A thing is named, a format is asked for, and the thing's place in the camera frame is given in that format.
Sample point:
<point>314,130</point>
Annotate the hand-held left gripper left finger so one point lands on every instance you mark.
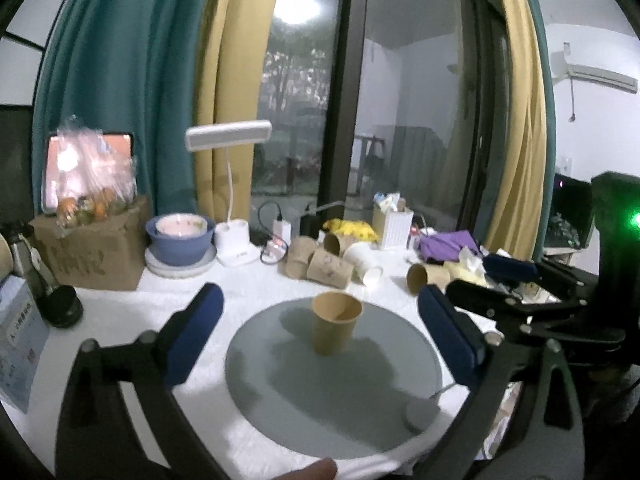
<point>200,322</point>

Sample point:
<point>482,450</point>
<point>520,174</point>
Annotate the white air conditioner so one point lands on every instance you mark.
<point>595,74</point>

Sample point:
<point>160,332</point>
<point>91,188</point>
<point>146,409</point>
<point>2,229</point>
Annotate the wide teal curtain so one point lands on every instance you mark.
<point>125,60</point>

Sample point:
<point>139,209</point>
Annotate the purple cloth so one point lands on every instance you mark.
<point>445,245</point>

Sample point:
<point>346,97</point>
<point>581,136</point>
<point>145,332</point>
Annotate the black laptop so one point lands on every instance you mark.
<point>570,215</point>

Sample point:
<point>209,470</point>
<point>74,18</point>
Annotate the narrow teal curtain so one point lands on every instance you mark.
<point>549,110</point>

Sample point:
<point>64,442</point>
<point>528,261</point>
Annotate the glass sliding door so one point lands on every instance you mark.
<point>345,85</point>

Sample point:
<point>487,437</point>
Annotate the black gadget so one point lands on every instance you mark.
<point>310,222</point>

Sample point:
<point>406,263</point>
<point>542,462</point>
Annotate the blue bowl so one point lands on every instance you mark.
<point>180,250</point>

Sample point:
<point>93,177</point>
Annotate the white power strip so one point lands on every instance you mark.
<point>272,252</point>

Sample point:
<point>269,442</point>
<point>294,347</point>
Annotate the white wall socket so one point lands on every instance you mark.
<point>565,165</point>

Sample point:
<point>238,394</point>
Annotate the plain brown paper cup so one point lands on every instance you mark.
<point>334,327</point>

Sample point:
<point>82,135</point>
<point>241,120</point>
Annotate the white tissue box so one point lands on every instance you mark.
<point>395,227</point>

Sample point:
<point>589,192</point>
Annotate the crumpled tissue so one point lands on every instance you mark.
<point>467,262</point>

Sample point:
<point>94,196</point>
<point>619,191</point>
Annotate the black flask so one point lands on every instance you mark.
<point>60,307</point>

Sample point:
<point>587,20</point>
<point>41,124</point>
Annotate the clear bag of fruit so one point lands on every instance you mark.
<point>92,175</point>

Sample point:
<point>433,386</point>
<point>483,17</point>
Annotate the grey plate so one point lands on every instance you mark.
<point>160,269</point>

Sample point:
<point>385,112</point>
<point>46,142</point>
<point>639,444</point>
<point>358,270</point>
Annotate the yellow curtain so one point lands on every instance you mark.
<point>520,110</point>
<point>225,85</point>

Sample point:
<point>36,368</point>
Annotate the blue and white carton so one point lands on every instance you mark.
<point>17,345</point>

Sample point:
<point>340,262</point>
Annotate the white charger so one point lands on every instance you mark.
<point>282,230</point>

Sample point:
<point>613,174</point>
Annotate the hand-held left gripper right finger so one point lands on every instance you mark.
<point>447,332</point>

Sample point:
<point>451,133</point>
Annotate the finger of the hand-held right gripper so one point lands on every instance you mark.
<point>480,297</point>
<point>510,267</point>

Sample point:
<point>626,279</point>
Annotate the yellow cloth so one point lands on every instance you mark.
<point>355,230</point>

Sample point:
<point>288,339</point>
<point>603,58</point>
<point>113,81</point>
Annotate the white paper cup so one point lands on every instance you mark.
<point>362,260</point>

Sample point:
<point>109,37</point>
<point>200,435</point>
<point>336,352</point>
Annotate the pink bowl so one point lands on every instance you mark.
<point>180,229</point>

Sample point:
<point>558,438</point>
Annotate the person's left hand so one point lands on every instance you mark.
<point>310,470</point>

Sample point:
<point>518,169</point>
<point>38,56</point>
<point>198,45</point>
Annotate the white desk lamp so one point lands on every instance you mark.
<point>227,136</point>

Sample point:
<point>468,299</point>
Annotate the grey round mat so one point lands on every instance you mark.
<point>300,390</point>

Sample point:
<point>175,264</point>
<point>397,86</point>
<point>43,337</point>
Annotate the cardboard box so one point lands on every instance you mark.
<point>95,255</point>

